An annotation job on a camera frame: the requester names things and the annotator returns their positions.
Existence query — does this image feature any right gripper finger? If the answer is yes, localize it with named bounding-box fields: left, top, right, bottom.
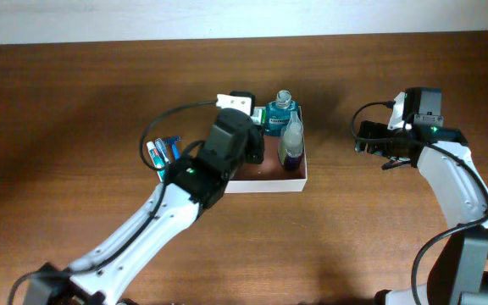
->
left=355, top=120, right=390, bottom=153
left=381, top=159, right=410, bottom=170

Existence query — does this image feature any green white floss packet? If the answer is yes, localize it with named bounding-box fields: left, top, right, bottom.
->
left=251, top=107, right=266, bottom=125

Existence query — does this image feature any teal mouthwash bottle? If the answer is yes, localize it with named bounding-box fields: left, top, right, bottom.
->
left=264, top=90, right=300, bottom=137

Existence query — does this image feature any clear spray bottle blue liquid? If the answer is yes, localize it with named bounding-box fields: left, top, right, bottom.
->
left=278, top=111, right=304, bottom=172

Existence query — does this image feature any blue disposable razor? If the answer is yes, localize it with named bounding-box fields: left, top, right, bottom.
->
left=164, top=136, right=181, bottom=160

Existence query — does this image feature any blue white toothbrush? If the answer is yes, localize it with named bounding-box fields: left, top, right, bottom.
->
left=154, top=138, right=171, bottom=164

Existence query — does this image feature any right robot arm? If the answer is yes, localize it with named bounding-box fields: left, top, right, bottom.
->
left=350, top=87, right=488, bottom=305

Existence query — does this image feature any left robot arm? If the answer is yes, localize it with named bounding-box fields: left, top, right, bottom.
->
left=7, top=91, right=264, bottom=304

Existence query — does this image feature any white cardboard box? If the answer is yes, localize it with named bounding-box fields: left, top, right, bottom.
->
left=221, top=106, right=308, bottom=195

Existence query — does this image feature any white teal toothpaste tube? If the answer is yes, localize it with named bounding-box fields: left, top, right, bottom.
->
left=147, top=141, right=165, bottom=182

